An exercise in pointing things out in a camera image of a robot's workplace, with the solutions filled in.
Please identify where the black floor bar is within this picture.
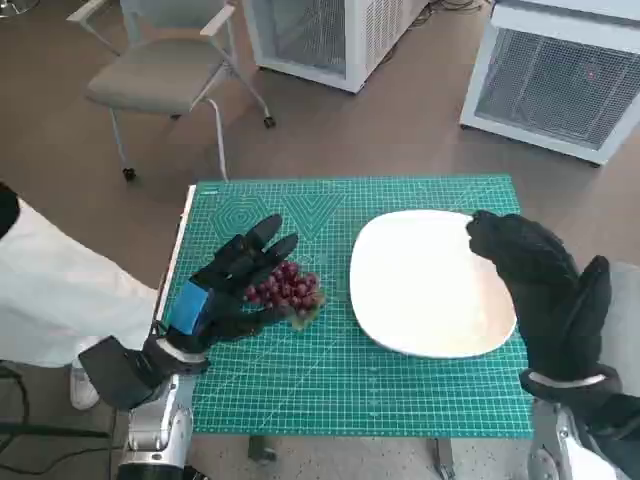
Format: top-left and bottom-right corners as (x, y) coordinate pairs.
(0, 422), (111, 440)

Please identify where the white plate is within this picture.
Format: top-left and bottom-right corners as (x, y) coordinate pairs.
(348, 209), (519, 360)

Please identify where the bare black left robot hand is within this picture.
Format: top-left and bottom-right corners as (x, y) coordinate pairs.
(164, 213), (301, 354)

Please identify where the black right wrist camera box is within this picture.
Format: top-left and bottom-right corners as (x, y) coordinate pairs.
(584, 379), (640, 451)

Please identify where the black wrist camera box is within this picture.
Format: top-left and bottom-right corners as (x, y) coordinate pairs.
(584, 379), (640, 451)
(78, 334), (169, 412)

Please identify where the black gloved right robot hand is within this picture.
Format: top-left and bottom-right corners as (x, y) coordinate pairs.
(464, 209), (613, 380)

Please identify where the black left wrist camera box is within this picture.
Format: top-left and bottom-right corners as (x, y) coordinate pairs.
(78, 334), (169, 412)

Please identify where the grey chair with white frame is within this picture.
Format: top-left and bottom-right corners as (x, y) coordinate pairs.
(66, 0), (279, 182)

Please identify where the green cutting mat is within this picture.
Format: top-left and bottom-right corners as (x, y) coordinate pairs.
(158, 172), (534, 436)

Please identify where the red toy grape bunch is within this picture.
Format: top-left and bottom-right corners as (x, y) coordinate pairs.
(243, 259), (326, 331)

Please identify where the metal table leg bracket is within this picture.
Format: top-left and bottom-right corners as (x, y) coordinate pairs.
(248, 435), (279, 464)
(433, 437), (456, 480)

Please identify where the person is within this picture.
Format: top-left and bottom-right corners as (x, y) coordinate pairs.
(0, 179), (161, 411)

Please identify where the white mesh cabinet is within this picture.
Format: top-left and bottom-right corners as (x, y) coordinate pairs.
(458, 0), (640, 169)
(241, 0), (431, 95)

